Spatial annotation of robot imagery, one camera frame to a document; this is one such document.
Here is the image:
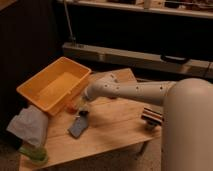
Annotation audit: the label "wall shelf with items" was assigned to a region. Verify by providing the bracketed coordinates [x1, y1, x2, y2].
[57, 0, 213, 19]

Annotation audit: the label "red apple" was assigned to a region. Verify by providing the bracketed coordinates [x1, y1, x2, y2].
[66, 103, 77, 114]

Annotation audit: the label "grey folded cloth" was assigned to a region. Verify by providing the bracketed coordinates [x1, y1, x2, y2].
[6, 105, 49, 147]

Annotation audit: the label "green plastic object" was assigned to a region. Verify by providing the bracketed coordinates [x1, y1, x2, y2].
[19, 146, 48, 165]

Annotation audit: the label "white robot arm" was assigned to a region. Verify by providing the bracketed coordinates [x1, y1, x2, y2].
[83, 74, 213, 171]

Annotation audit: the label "wooden low table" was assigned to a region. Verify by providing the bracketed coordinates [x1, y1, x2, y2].
[18, 67, 164, 171]

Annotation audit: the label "blue sponge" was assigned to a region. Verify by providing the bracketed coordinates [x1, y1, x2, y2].
[68, 116, 89, 138]

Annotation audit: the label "metal pole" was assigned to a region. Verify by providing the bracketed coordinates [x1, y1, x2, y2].
[63, 0, 76, 45]

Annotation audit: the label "yellow plastic bin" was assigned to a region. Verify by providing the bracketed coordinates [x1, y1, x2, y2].
[17, 57, 91, 116]

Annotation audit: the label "striped brush block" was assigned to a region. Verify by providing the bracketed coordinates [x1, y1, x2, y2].
[141, 108, 163, 130]

